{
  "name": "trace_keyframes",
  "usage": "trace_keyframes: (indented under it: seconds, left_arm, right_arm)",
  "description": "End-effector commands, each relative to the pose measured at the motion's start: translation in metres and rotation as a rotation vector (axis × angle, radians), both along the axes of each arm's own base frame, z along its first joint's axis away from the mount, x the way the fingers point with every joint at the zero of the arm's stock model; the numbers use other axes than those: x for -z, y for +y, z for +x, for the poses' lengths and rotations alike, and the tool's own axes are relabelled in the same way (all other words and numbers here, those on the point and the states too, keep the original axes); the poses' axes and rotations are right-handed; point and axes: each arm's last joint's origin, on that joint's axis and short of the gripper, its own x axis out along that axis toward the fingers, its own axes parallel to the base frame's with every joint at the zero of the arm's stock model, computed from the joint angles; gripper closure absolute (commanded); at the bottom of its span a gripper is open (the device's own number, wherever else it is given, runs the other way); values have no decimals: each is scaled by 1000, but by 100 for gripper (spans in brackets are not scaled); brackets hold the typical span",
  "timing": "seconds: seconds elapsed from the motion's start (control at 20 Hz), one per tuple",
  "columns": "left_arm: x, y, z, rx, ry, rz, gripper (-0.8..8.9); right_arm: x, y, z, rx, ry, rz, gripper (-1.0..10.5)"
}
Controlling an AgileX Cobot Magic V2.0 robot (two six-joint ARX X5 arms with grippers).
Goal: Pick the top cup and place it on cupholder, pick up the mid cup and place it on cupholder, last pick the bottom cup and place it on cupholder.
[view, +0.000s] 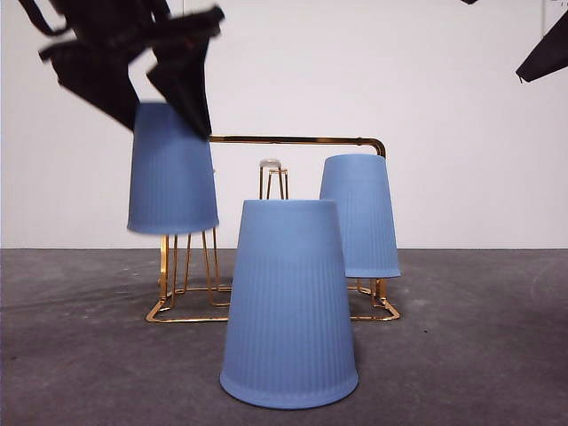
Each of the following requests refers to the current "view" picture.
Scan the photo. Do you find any blue ribbed plastic cup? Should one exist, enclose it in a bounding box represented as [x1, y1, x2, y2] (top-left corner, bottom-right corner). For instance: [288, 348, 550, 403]
[319, 154, 402, 280]
[219, 198, 359, 410]
[126, 101, 220, 235]

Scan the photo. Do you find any gold wire cup holder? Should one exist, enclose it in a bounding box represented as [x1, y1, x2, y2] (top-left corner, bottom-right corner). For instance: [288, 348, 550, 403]
[145, 133, 401, 324]

